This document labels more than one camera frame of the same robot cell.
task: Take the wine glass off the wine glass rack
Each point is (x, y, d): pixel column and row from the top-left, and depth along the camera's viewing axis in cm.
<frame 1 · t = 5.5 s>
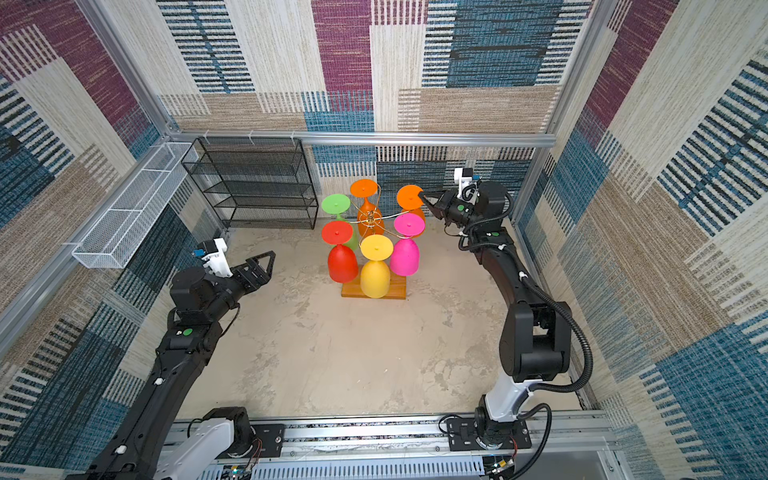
left hand: (263, 254, 74), fingers open
right hand: (417, 196, 78), fingers closed
orange wine glass right: (409, 201, 80), point 34 cm above the table
orange wine glass back: (366, 188, 85), point 34 cm above the table
green wine glass: (339, 204, 79), point 35 cm above the table
red wine glass: (342, 260, 80), point 25 cm above the table
yellow wine glass: (375, 274, 75), point 26 cm above the table
magenta wine glass: (404, 253, 80), point 26 cm above the table

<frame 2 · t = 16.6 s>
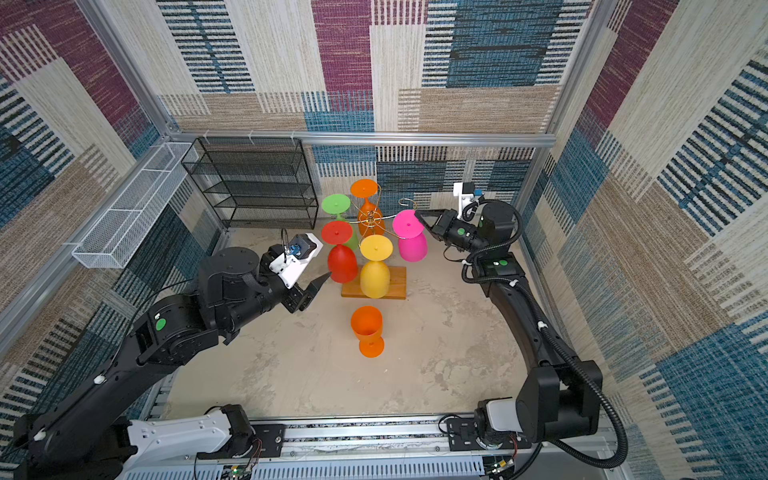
left hand: (314, 256, 58), fingers open
right hand: (413, 217, 71), fingers closed
orange wine glass right: (366, 323, 81), point 13 cm above the table
magenta wine glass: (412, 239, 73), point 34 cm above the table
the other named things where they were.

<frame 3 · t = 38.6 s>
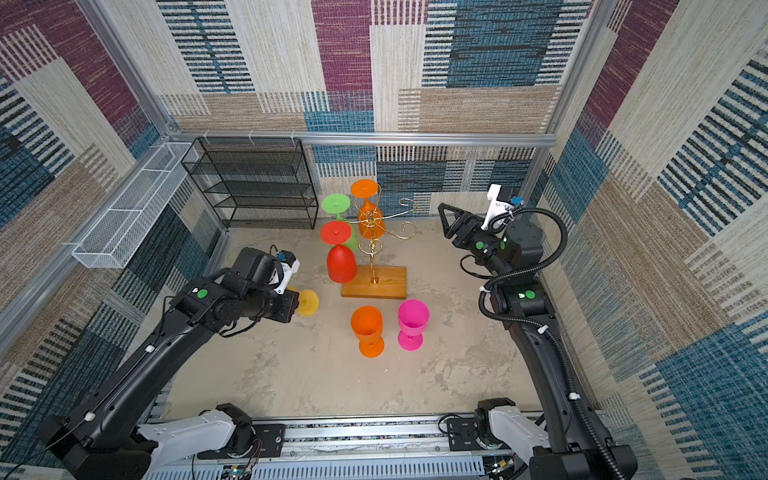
left hand: (297, 299, 72), fingers closed
right hand: (444, 214, 65), fingers open
yellow wine glass: (313, 302, 86), point 13 cm above the table
magenta wine glass: (413, 319, 84), point 11 cm above the table
the other named things where they were.

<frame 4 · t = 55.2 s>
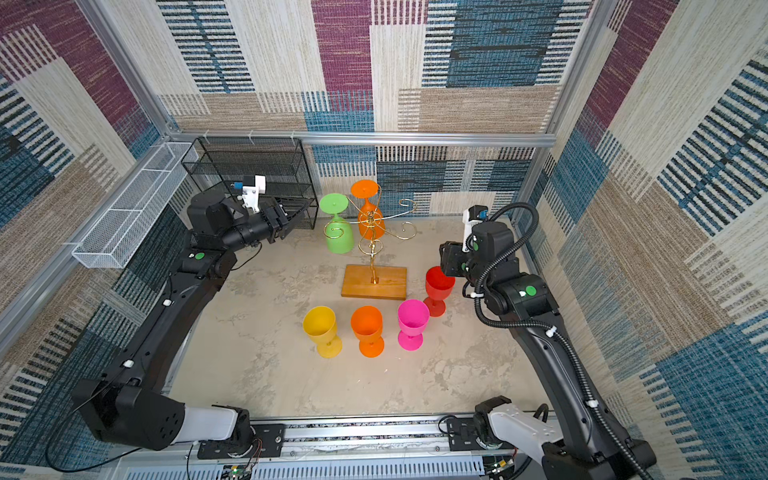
left hand: (306, 204, 67), fingers open
right hand: (449, 253, 69), fingers open
red wine glass: (439, 288, 85), point 16 cm above the table
yellow wine glass: (320, 323, 84), point 10 cm above the table
the other named things where they were.

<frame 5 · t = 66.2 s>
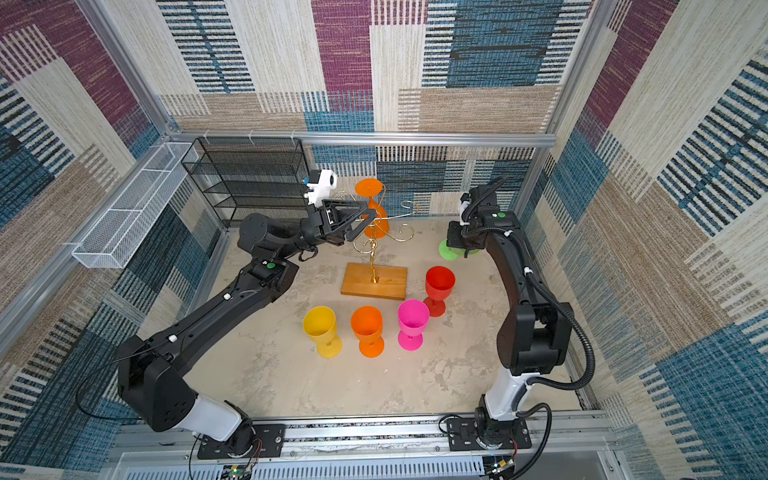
left hand: (368, 213, 52), fingers open
right hand: (452, 241, 86), fingers closed
green wine glass: (452, 254, 100), point 9 cm above the table
the other named things where they were.

